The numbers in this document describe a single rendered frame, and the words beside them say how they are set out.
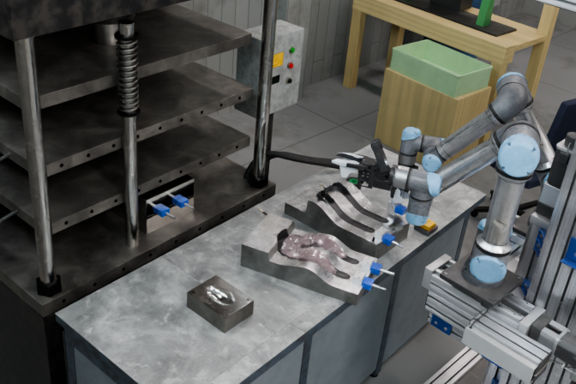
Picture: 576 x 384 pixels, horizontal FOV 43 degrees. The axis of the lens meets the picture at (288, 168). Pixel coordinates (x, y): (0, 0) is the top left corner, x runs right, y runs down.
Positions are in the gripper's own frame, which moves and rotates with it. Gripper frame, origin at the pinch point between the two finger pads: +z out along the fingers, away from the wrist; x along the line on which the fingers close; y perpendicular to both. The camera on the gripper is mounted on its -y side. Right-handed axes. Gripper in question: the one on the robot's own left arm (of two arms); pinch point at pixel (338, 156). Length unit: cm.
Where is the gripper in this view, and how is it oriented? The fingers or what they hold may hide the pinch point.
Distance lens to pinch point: 245.7
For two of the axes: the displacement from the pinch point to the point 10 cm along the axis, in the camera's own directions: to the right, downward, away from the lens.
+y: -1.2, 9.2, 3.8
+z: -9.4, -2.2, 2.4
